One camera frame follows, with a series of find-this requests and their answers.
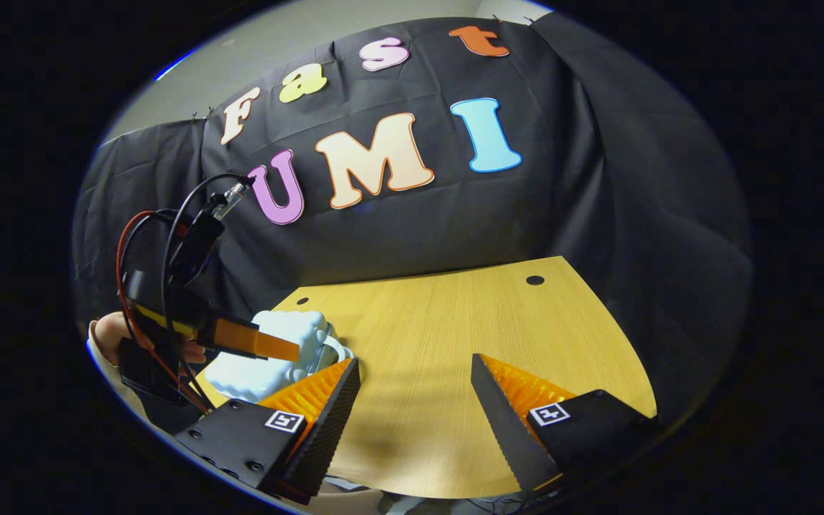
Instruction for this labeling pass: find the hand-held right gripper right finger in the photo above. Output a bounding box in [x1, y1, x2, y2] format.
[471, 353, 659, 499]

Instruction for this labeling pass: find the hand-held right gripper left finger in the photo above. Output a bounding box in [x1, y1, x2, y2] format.
[175, 358, 361, 505]

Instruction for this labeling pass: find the light blue cloud-shaped suitcase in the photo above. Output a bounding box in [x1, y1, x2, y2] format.
[203, 310, 354, 405]

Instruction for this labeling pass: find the red cable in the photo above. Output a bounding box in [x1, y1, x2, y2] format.
[115, 210, 211, 416]

